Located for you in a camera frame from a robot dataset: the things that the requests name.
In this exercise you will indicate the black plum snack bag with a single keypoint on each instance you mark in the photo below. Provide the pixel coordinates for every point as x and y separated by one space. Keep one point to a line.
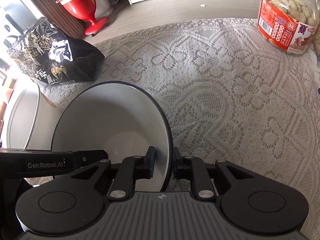
50 57

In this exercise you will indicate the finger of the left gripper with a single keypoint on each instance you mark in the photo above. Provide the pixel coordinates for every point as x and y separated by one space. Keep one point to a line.
82 158

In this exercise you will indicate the white lace tablecloth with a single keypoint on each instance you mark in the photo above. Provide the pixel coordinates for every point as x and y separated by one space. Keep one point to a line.
228 93

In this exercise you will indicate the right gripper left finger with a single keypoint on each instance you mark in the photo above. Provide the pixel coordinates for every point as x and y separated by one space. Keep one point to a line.
126 173

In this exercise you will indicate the white paper bowl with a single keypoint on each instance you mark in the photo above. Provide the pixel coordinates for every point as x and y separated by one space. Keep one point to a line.
30 119

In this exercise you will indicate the blue enamel bowl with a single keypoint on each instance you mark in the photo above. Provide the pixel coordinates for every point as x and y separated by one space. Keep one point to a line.
122 119

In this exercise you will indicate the red pedestal trash bin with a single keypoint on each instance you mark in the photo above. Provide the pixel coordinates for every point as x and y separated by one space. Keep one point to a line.
85 10

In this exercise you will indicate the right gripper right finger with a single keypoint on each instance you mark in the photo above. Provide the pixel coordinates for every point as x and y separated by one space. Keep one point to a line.
194 170

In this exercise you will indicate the peanut jar red label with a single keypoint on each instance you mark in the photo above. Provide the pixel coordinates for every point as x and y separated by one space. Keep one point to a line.
290 25

